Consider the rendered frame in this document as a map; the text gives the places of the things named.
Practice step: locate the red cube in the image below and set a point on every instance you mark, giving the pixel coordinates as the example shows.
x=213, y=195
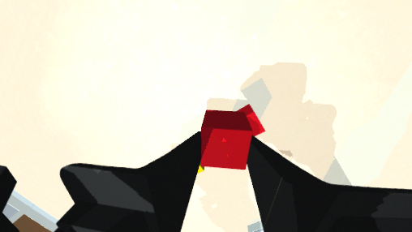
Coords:
x=253, y=120
x=226, y=138

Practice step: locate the yellow cube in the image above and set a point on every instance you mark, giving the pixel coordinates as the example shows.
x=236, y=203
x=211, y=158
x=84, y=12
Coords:
x=201, y=168

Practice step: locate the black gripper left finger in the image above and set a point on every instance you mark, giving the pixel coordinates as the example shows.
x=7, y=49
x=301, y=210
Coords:
x=161, y=190

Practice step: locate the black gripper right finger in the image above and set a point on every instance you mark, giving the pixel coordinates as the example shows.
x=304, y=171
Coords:
x=290, y=199

